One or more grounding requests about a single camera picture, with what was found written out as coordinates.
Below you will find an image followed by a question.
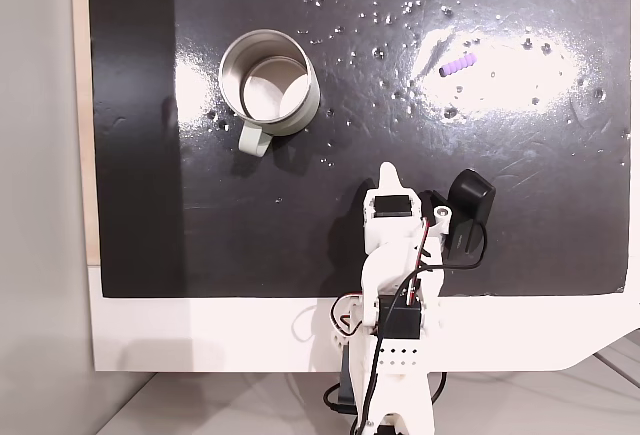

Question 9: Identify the black base power cable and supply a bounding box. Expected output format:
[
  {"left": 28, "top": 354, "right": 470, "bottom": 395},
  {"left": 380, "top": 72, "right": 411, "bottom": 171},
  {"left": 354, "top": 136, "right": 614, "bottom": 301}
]
[{"left": 322, "top": 370, "right": 450, "bottom": 415}]

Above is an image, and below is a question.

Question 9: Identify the black oval camera box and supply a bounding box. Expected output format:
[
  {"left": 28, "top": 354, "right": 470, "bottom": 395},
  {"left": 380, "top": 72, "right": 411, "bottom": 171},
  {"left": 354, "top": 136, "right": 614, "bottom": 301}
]
[{"left": 443, "top": 168, "right": 498, "bottom": 269}]

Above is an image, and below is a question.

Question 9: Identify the black and white camera bracket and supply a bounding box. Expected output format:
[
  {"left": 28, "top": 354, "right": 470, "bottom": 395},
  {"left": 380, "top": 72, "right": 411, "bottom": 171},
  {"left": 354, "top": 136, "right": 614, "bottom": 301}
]
[{"left": 421, "top": 188, "right": 454, "bottom": 237}]

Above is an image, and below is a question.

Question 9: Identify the black table mat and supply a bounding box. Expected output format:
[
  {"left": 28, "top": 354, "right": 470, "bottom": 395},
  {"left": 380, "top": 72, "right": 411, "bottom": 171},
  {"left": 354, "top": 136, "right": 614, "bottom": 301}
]
[{"left": 87, "top": 0, "right": 632, "bottom": 300}]

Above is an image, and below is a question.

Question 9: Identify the purple ribbed pen grip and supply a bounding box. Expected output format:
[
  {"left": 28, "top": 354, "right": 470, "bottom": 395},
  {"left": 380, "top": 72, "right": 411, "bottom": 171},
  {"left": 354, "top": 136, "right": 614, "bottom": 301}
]
[{"left": 438, "top": 53, "right": 478, "bottom": 78}]

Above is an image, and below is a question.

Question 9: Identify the looped servo wire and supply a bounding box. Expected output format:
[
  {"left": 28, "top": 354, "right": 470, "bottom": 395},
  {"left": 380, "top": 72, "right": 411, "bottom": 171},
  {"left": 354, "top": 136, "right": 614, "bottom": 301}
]
[{"left": 328, "top": 293, "right": 365, "bottom": 337}]

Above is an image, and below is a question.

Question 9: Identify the red white servo wire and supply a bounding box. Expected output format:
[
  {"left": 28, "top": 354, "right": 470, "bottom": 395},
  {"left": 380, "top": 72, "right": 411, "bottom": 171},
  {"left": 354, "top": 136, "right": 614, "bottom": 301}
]
[{"left": 405, "top": 218, "right": 434, "bottom": 309}]

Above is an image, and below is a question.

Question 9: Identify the pale green steel-rimmed mug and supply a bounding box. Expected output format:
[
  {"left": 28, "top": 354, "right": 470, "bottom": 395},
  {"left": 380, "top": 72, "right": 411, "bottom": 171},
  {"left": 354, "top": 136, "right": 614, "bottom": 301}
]
[{"left": 218, "top": 28, "right": 321, "bottom": 158}]

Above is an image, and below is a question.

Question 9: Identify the light wooden board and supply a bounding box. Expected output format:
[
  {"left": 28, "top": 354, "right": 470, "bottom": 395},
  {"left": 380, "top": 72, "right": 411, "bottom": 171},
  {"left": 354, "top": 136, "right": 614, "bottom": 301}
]
[{"left": 69, "top": 0, "right": 104, "bottom": 267}]

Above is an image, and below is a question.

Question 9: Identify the black camera cable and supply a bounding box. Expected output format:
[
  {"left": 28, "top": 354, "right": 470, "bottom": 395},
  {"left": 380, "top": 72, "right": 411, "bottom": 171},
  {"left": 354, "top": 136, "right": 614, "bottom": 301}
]
[{"left": 349, "top": 223, "right": 490, "bottom": 434}]

